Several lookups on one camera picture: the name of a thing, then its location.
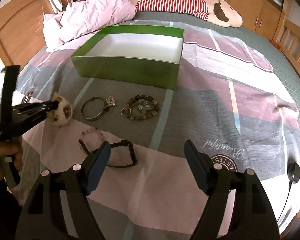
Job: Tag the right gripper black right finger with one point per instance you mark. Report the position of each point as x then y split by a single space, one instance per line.
252 215

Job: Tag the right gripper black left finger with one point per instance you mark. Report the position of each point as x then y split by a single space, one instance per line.
42 214

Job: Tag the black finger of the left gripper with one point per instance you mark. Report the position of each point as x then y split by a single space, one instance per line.
31 114

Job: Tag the silver metal bangle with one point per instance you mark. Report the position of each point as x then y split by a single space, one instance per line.
93 109

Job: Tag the black wrist watch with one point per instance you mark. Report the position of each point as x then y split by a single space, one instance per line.
122 153

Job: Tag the person's left hand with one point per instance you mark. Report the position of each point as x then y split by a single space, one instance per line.
14 148

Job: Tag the black round puck device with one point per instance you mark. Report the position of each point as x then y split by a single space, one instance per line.
294 172

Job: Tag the wooden headboard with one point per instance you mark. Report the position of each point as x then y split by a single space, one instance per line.
21 31

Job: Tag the pink crumpled duvet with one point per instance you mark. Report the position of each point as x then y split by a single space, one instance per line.
84 17

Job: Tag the plaid pink grey bedsheet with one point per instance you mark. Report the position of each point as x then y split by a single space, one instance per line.
228 101

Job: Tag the green cardboard box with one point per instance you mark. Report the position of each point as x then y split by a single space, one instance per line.
142 54

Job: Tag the green woven bed mat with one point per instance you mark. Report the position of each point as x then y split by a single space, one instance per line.
282 67

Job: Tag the wooden footboard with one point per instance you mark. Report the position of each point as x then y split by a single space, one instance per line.
287 38

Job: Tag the striped plush dog toy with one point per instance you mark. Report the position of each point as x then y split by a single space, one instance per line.
217 12

